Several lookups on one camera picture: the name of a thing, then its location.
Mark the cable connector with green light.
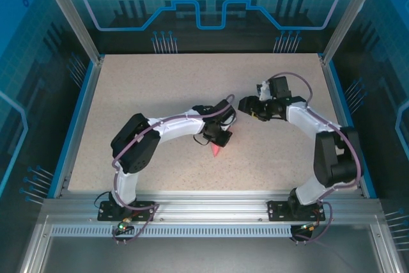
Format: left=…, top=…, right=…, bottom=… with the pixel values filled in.
left=300, top=221, right=321, bottom=233
left=116, top=217, right=134, bottom=233

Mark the slotted grey cable duct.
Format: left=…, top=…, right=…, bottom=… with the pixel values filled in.
left=50, top=225, right=293, bottom=237

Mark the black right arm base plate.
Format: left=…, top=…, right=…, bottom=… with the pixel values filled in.
left=266, top=200, right=327, bottom=222

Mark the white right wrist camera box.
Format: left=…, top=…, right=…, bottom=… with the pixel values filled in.
left=256, top=79, right=273, bottom=101

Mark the aluminium mounting rail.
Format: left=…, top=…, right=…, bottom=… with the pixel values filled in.
left=43, top=189, right=383, bottom=222

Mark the pink paper sheet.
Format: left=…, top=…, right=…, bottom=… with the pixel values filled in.
left=211, top=128, right=233, bottom=159

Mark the aluminium frame post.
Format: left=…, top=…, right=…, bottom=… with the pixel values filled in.
left=320, top=0, right=386, bottom=65
left=35, top=0, right=105, bottom=65

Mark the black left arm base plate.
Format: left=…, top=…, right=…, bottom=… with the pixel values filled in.
left=97, top=200, right=157, bottom=222

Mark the aluminium side rail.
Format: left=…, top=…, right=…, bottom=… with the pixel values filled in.
left=319, top=55, right=378, bottom=199
left=52, top=55, right=106, bottom=199

